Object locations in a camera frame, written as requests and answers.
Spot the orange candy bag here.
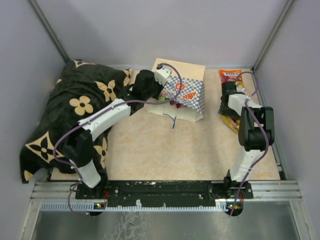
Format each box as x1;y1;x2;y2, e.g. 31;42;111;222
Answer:
220;115;240;135
219;69;243;83

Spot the checkered paper bag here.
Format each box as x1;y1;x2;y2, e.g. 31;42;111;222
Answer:
146;58;206;122

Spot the purple candy bag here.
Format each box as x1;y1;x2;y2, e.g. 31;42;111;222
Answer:
169;100;186;109

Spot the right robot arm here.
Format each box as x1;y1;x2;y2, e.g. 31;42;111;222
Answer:
218;81;275;198

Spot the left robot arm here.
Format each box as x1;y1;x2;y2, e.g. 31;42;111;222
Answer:
57;66;172;199

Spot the green candy bag in paper bag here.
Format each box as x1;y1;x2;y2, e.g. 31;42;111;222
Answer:
157;91;173;102

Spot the black floral pillow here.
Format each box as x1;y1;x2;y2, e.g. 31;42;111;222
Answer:
19;59;133;184

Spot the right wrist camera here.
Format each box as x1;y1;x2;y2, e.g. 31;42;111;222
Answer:
235;81;245;93

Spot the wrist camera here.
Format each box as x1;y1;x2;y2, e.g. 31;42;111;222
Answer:
235;81;245;93
154;64;172;87

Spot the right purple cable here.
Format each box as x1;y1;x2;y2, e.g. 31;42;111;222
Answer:
228;71;270;218

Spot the purple cable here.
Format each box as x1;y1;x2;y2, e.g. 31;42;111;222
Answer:
228;71;270;218
53;62;185;218

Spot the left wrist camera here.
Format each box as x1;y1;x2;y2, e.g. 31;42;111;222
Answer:
154;64;172;87

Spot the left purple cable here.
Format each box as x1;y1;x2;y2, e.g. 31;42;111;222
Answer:
53;62;185;218

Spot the blue bag string handle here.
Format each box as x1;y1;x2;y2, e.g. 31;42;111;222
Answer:
162;113;177;129

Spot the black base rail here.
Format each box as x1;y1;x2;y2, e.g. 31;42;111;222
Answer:
75;180;253;208

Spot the aluminium frame rail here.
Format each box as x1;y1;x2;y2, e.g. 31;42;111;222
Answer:
30;180;302;215

